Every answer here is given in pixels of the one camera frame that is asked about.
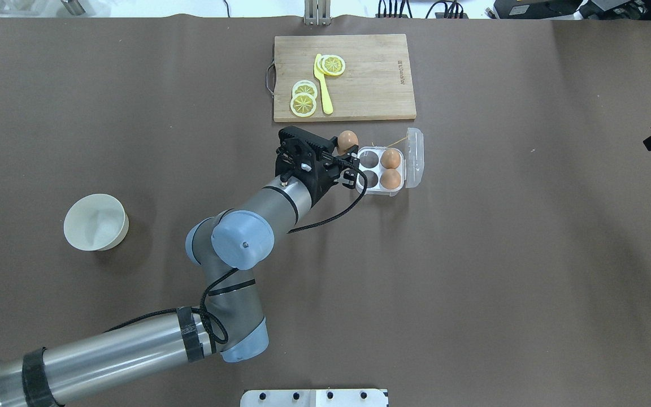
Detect brown egg from bowl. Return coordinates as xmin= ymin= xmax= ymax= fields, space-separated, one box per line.
xmin=337 ymin=131 xmax=359 ymax=155

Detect clear plastic egg box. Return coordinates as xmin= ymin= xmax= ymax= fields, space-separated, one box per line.
xmin=356 ymin=127 xmax=426 ymax=197

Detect brown egg in box rear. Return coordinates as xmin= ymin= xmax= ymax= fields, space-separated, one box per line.
xmin=380 ymin=148 xmax=402 ymax=169

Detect brown egg in box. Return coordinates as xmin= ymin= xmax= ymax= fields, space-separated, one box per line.
xmin=380 ymin=169 xmax=401 ymax=190
xmin=380 ymin=148 xmax=402 ymax=169

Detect brown egg in box front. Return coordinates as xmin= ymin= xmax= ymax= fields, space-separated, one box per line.
xmin=380 ymin=169 xmax=401 ymax=190

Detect yellow plastic knife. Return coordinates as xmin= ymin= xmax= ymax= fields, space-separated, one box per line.
xmin=313 ymin=53 xmax=333 ymax=115

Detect lemon slice top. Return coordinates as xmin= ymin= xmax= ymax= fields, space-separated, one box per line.
xmin=289 ymin=92 xmax=317 ymax=118

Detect wooden cutting board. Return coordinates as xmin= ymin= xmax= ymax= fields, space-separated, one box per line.
xmin=273 ymin=34 xmax=416 ymax=123

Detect lemon slice middle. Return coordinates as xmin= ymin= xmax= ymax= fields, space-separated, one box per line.
xmin=292 ymin=80 xmax=318 ymax=98

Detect lemon slice by knife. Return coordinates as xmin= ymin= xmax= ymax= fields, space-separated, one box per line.
xmin=316 ymin=54 xmax=346 ymax=76

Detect white bowl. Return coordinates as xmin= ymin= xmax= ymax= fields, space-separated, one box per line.
xmin=63 ymin=193 xmax=129 ymax=252

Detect white camera stand base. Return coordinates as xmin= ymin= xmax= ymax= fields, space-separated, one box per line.
xmin=240 ymin=388 xmax=390 ymax=406

